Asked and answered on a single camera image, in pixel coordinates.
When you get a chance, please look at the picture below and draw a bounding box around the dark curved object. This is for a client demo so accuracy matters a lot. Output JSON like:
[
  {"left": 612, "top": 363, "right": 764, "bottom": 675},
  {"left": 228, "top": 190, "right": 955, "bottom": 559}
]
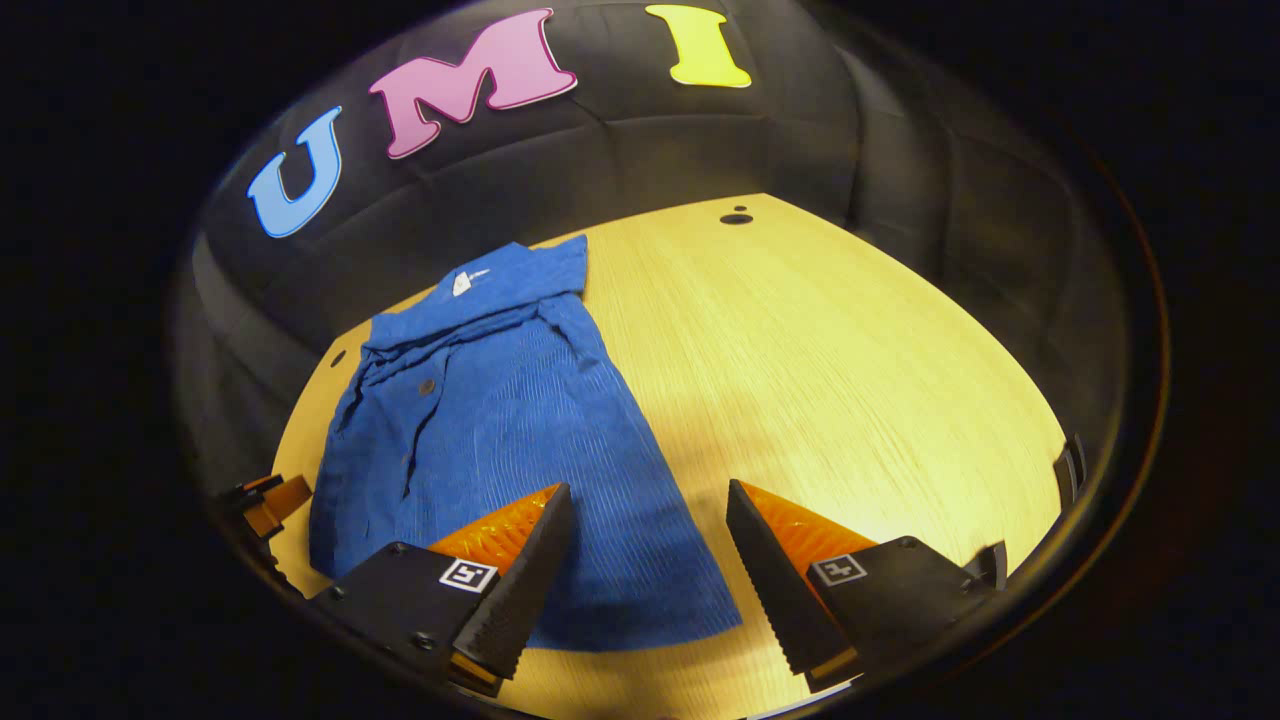
[
  {"left": 965, "top": 542, "right": 1009, "bottom": 591},
  {"left": 1055, "top": 435, "right": 1088, "bottom": 506}
]

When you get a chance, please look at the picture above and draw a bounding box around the blue button shirt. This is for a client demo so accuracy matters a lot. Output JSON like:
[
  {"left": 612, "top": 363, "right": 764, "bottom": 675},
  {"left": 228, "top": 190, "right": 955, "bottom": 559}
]
[{"left": 308, "top": 235, "right": 743, "bottom": 653}]

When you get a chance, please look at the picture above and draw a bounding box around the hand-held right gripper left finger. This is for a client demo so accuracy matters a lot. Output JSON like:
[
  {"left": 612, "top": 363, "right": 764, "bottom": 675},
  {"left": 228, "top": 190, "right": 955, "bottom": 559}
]
[{"left": 310, "top": 483, "right": 573, "bottom": 696}]

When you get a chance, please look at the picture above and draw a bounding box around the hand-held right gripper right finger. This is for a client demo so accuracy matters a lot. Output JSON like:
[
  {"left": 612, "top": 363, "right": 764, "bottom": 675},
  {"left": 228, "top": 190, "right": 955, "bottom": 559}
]
[{"left": 727, "top": 478, "right": 1006, "bottom": 693}]

